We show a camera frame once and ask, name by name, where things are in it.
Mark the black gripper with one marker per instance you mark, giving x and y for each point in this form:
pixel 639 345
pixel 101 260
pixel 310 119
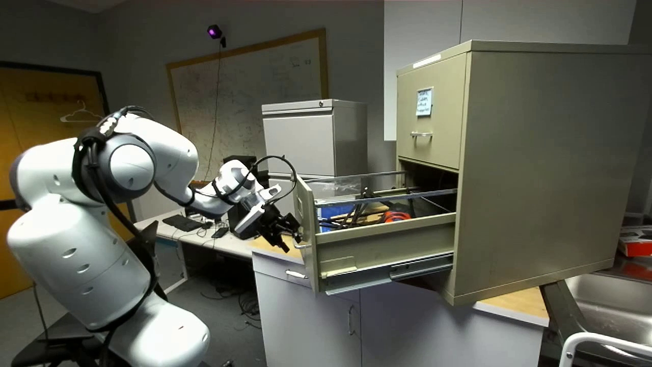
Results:
pixel 253 223

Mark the beige file cabinet drawer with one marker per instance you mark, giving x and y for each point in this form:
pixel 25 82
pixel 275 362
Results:
pixel 380 248

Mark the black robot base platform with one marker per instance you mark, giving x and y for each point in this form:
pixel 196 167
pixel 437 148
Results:
pixel 47 347

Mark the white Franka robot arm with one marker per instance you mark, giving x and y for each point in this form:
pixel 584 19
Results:
pixel 67 237

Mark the grey two-drawer file cabinet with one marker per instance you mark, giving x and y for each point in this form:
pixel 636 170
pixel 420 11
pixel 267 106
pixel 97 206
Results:
pixel 311 143

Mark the white counter base cabinet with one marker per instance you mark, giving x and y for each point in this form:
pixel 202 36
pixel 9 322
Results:
pixel 380 326

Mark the beige drawer with paper label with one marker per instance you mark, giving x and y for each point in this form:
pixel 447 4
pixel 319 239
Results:
pixel 441 136

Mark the white paper drawer label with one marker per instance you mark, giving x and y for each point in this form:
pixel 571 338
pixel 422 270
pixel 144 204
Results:
pixel 423 102

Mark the beige file cabinet body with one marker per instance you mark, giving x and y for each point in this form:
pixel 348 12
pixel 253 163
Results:
pixel 543 170

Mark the blue box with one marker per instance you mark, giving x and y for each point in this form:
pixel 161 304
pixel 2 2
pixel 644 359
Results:
pixel 332 210

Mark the black computer mouse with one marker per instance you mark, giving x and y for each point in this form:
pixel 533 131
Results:
pixel 219 233

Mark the black keyboard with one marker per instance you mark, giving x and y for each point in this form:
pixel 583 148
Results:
pixel 184 223

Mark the orange tool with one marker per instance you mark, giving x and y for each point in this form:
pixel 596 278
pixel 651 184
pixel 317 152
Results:
pixel 397 217

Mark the wood-framed whiteboard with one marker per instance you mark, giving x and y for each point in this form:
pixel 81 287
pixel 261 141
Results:
pixel 257 88

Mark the yellow door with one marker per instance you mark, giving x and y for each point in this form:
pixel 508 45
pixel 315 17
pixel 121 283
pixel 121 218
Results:
pixel 32 94

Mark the steel sink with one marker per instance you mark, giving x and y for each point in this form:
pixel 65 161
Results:
pixel 611 299

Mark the red boxes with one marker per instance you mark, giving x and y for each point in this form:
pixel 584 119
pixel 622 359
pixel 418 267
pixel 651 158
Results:
pixel 636 248

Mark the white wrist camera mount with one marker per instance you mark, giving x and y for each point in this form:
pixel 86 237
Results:
pixel 261 204

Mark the wall camera with purple light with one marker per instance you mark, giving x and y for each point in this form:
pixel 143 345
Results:
pixel 215 32

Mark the white tube frame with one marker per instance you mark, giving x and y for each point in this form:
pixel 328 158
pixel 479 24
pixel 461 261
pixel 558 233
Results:
pixel 597 343

